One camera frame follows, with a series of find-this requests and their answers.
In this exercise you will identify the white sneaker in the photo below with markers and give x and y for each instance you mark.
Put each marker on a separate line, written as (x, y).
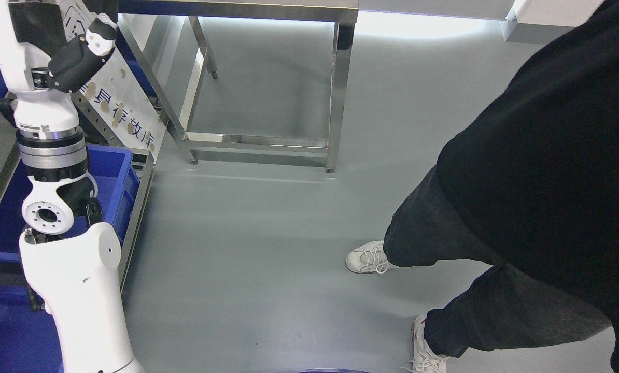
(369, 258)
(423, 358)

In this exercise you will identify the metal shelf rack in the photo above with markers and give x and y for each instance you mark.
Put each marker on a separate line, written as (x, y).
(11, 274)

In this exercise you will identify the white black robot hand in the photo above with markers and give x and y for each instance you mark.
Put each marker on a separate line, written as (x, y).
(42, 67)

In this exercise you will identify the stainless steel table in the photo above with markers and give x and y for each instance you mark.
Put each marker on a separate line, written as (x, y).
(246, 81)

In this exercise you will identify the person in black clothes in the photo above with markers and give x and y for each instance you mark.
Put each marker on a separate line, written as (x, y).
(530, 187)

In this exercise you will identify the blue lower bin right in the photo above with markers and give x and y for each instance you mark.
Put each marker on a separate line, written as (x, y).
(117, 182)

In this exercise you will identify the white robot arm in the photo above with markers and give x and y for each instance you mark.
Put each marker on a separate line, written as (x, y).
(70, 256)

